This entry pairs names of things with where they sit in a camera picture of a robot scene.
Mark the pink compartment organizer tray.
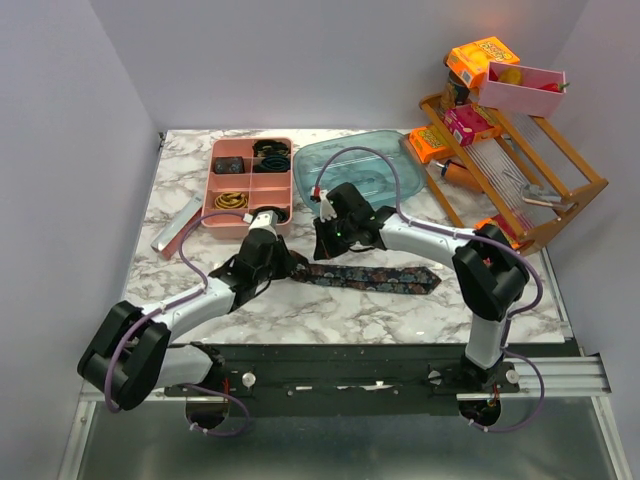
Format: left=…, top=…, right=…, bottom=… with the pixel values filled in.
left=202, top=137, right=294, bottom=241

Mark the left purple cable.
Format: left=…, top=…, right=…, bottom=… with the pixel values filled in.
left=104, top=212, right=254, bottom=437

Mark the yellow toy fruit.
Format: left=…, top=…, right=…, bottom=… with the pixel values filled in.
left=498, top=68, right=523, bottom=86

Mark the pink silver flat box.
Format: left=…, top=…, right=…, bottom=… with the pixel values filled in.
left=151, top=193, right=204, bottom=260

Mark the orange snack box lower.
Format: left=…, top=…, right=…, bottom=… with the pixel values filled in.
left=474, top=214, right=523, bottom=250

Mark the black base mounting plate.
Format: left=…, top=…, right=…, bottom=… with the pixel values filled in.
left=164, top=342, right=524, bottom=419

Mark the wooden dish rack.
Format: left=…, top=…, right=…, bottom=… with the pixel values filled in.
left=419, top=94, right=608, bottom=255

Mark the orange bottle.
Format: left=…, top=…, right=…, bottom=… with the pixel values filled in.
left=431, top=159, right=484, bottom=194

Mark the rolled teal tie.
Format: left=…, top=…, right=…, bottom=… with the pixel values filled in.
left=253, top=155, right=291, bottom=174

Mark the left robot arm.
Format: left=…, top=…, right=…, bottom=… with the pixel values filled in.
left=77, top=228, right=297, bottom=410

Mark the orange snack box top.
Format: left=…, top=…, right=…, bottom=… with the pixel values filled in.
left=446, top=36, right=520, bottom=89

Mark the rolled black tie top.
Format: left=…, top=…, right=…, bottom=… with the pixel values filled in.
left=252, top=139, right=291, bottom=158

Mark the brown snack can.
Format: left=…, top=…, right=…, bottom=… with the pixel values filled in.
left=440, top=55, right=471, bottom=111

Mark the pink rectangular bin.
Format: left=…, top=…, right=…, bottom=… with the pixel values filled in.
left=478, top=62, right=567, bottom=118

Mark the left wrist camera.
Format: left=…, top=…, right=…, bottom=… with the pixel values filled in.
left=249, top=208, right=279, bottom=235

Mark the rolled black tie bottom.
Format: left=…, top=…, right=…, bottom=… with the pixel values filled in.
left=272, top=206, right=290, bottom=225

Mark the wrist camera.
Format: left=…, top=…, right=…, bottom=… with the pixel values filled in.
left=317, top=190, right=337, bottom=222
left=249, top=208, right=279, bottom=235

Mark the purple cable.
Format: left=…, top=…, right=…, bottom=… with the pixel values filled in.
left=309, top=145, right=546, bottom=434
left=104, top=212, right=254, bottom=437

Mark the floral patterned necktie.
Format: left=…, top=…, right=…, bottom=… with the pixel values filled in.
left=291, top=252, right=441, bottom=295

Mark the rolled dark floral tie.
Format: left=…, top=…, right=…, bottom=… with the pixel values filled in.
left=212, top=156, right=245, bottom=175

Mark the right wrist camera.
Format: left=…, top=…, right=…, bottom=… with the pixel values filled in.
left=317, top=190, right=337, bottom=222

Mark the pink snack box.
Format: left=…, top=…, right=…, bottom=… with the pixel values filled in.
left=443, top=103, right=502, bottom=147

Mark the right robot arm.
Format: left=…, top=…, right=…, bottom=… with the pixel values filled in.
left=311, top=182, right=529, bottom=392

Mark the aluminium rail frame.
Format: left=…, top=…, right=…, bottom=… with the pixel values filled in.
left=60, top=356, right=632, bottom=479

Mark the red toy pepper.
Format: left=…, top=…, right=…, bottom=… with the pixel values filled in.
left=540, top=82, right=570, bottom=93

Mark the rolled black tie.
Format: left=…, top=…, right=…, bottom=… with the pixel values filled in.
left=272, top=206, right=290, bottom=225
left=252, top=139, right=291, bottom=158

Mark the orange snack box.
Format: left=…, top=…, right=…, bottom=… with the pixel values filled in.
left=474, top=214, right=523, bottom=250
left=408, top=124, right=456, bottom=164
left=446, top=36, right=520, bottom=89

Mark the blue transparent plastic tray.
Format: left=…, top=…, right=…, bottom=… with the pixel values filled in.
left=293, top=130, right=426, bottom=213

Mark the rolled gold tie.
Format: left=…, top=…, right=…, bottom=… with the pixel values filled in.
left=214, top=191, right=249, bottom=210

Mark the orange snack box middle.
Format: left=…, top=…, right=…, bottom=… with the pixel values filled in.
left=408, top=124, right=456, bottom=164

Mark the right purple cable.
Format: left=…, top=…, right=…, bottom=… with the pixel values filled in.
left=309, top=145, right=546, bottom=434

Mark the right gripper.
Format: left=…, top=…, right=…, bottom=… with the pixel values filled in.
left=313, top=213, right=356, bottom=261

